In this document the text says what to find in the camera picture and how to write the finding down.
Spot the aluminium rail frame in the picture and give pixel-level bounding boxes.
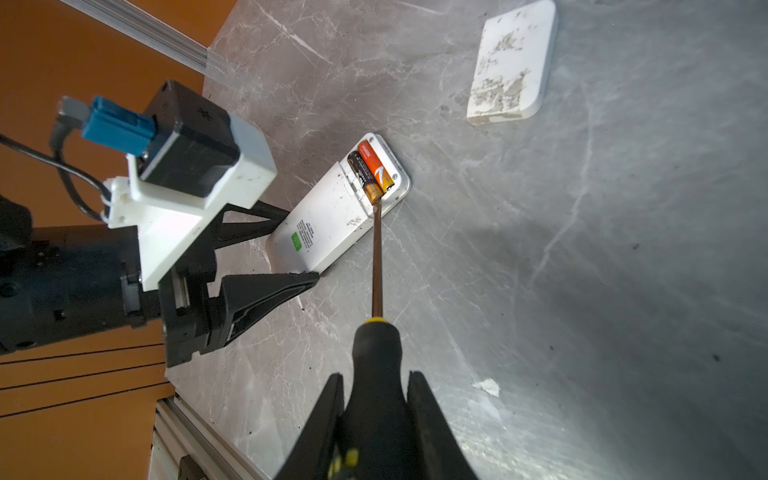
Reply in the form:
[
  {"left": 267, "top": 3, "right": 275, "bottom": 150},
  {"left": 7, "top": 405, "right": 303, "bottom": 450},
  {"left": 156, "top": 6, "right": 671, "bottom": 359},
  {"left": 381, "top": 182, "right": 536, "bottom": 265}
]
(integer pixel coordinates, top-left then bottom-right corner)
[{"left": 147, "top": 395, "right": 269, "bottom": 480}]

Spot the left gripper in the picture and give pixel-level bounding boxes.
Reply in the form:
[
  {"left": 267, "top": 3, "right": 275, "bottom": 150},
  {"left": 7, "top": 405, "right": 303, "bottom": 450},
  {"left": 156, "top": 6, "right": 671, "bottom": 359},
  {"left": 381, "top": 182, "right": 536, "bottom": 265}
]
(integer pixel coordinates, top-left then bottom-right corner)
[{"left": 119, "top": 201, "right": 320, "bottom": 368}]

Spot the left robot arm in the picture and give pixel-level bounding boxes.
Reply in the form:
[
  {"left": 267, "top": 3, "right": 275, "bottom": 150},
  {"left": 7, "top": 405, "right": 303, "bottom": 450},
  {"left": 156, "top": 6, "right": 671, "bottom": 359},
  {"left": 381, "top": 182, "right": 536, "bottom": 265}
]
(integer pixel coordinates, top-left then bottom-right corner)
[{"left": 1, "top": 199, "right": 320, "bottom": 367}]

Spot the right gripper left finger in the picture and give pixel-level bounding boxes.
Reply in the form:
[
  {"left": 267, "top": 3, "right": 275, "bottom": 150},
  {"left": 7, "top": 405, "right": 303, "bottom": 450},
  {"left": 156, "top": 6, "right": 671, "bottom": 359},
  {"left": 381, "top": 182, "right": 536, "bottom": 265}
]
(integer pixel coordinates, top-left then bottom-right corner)
[{"left": 275, "top": 373, "right": 344, "bottom": 480}]

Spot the left aluminium corner post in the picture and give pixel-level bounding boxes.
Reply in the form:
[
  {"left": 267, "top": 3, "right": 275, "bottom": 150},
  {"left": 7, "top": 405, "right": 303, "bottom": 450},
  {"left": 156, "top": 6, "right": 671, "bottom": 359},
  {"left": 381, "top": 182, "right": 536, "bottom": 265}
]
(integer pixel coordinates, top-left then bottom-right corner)
[{"left": 63, "top": 0, "right": 236, "bottom": 84}]

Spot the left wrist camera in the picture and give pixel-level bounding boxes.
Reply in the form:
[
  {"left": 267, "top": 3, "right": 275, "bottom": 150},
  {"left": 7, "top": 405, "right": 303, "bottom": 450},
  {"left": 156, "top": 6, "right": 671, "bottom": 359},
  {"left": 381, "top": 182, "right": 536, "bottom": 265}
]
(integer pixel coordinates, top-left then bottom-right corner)
[{"left": 82, "top": 80, "right": 277, "bottom": 292}]

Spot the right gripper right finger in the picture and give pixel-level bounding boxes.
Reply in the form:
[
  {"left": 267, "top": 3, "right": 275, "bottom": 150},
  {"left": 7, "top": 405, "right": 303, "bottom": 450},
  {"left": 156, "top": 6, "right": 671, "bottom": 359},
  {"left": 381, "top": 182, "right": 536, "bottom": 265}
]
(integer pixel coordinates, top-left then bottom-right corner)
[{"left": 407, "top": 371, "right": 478, "bottom": 480}]

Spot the black yellow screwdriver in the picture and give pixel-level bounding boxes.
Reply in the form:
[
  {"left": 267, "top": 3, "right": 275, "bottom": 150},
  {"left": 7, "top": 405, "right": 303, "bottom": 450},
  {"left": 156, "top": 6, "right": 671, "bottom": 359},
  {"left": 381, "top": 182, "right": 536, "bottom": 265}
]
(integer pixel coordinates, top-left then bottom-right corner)
[{"left": 329, "top": 204, "right": 419, "bottom": 479}]

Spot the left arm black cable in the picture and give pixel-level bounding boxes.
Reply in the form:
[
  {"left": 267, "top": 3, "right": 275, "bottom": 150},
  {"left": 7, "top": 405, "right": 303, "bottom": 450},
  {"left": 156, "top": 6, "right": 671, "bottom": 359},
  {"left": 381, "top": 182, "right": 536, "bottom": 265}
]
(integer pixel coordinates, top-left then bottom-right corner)
[{"left": 0, "top": 98, "right": 112, "bottom": 223}]

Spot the red orange AAA battery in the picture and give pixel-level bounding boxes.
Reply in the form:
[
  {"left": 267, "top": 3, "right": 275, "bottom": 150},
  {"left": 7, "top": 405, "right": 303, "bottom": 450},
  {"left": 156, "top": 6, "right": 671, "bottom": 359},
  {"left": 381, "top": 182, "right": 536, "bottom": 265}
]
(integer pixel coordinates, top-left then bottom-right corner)
[{"left": 357, "top": 140, "right": 395, "bottom": 192}]

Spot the white battery cover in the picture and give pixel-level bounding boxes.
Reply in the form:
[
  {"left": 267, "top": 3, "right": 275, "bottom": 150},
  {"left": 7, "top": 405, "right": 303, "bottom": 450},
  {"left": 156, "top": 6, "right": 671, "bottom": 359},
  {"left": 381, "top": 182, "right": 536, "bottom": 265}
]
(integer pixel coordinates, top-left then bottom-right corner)
[{"left": 466, "top": 0, "right": 558, "bottom": 125}]

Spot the white TCL remote control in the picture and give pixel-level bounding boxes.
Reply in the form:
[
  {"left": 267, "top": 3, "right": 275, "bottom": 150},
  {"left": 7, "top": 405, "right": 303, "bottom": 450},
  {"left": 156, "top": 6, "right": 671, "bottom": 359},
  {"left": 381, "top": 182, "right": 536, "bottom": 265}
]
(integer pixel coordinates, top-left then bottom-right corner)
[{"left": 266, "top": 157, "right": 374, "bottom": 273}]

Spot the black gold AAA battery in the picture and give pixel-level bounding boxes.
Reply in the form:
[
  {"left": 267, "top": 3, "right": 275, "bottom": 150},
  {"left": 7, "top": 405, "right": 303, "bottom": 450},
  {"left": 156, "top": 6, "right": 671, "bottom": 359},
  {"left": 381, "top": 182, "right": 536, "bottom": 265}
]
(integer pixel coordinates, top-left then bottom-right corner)
[{"left": 347, "top": 151, "right": 384, "bottom": 205}]

